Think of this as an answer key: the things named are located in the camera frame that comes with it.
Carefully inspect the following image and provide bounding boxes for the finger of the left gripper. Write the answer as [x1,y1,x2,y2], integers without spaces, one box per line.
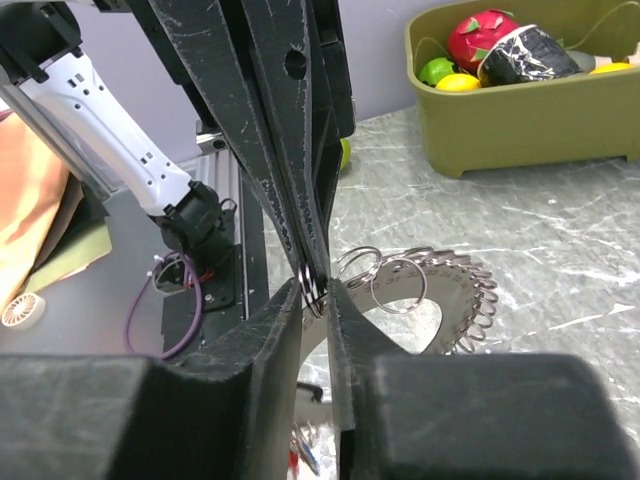
[242,1,329,280]
[150,1,302,273]

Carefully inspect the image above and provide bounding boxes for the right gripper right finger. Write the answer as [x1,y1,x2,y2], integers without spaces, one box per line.
[328,280,630,479]

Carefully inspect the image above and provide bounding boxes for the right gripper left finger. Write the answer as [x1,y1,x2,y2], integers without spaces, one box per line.
[1,280,302,479]

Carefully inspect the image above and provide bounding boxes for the metal disc keyring organizer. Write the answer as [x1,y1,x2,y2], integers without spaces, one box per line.
[289,244,501,436]

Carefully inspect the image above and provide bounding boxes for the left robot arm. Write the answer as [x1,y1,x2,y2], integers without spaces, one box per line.
[1,1,346,283]

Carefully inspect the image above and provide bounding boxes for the green pear toy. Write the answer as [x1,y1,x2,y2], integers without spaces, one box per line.
[340,138,351,170]

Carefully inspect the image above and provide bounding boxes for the green lime toy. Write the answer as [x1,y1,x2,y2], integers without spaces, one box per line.
[417,57,458,87]

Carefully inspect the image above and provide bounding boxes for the yellow lemon toy front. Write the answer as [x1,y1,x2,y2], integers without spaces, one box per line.
[435,73,482,92]

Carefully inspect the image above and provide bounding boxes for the yellow lemon toy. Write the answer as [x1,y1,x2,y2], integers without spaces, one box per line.
[590,62,633,75]
[435,73,482,92]

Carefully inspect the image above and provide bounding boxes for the red dragon fruit toy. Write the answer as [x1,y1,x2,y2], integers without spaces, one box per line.
[447,10,520,75]

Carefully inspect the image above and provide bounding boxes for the small white fan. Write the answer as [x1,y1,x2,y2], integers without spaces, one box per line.
[1,293,46,330]

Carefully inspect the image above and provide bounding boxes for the brown paper bag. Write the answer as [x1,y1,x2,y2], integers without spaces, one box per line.
[1,114,69,309]

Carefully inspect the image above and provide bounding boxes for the black wrapped cup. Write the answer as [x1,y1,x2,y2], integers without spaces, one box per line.
[477,24,583,87]

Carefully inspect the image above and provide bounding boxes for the grey spray bottle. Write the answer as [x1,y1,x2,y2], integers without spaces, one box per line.
[566,45,639,73]

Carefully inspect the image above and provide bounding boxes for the olive green plastic bin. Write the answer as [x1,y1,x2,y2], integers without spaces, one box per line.
[404,0,639,177]

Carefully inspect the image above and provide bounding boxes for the yellow lemon toy back left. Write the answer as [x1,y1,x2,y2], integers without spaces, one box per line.
[590,62,633,75]

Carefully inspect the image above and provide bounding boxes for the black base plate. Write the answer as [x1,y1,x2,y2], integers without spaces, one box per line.
[161,246,269,351]

